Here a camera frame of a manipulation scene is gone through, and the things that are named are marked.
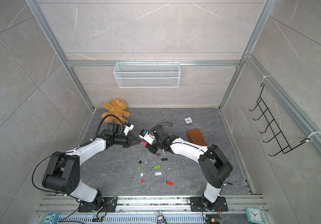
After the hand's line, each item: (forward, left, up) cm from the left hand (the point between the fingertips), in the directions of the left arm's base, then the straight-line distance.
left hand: (142, 140), depth 85 cm
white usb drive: (-17, -9, -12) cm, 23 cm away
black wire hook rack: (-17, -65, +21) cm, 70 cm away
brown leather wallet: (+9, -37, -13) cm, 40 cm away
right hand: (-1, -4, -3) cm, 5 cm away
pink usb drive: (-2, -1, -1) cm, 3 cm away
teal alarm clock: (-40, -58, -10) cm, 71 cm away
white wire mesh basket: (+45, -3, +17) cm, 48 cm away
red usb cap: (-21, 0, -13) cm, 24 cm away
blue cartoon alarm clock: (-37, +45, -10) cm, 59 cm away
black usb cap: (-9, +3, -13) cm, 16 cm away
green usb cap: (-13, +3, -12) cm, 18 cm away
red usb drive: (-22, -16, -13) cm, 30 cm away
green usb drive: (-13, -9, -13) cm, 20 cm away
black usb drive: (-7, -14, -14) cm, 20 cm away
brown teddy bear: (+33, +23, -4) cm, 40 cm away
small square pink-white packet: (+23, -34, -12) cm, 43 cm away
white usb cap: (-17, +1, -12) cm, 21 cm away
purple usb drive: (-4, -9, -12) cm, 16 cm away
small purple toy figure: (-40, -10, -9) cm, 42 cm away
